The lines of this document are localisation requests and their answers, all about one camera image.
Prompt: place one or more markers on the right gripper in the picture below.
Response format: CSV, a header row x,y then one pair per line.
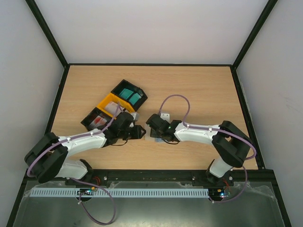
x,y
153,132

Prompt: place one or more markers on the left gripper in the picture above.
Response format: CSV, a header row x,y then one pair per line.
x,y
136,135

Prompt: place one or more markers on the beige card holder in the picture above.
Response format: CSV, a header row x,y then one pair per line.
x,y
148,136

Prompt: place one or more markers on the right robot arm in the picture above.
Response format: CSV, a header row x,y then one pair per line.
x,y
232,145

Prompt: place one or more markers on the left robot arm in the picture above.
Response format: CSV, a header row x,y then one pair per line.
x,y
49,158

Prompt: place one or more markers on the yellow card bin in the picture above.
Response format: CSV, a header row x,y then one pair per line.
x,y
111,97

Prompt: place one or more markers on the black bin with teal cards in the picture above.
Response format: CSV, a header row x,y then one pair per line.
x,y
126,84

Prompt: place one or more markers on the white card stack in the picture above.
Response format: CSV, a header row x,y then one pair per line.
x,y
114,108

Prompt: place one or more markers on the teal card stack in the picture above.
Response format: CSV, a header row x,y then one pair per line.
x,y
130,96

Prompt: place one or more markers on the red patterned card stack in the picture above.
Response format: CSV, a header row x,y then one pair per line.
x,y
98,121

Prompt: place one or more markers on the black bin with red cards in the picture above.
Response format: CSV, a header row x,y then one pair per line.
x,y
92,115

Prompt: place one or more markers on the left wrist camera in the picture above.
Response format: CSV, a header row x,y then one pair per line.
x,y
135,116

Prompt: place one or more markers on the light blue slotted cable duct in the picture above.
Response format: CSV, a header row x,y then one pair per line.
x,y
120,193

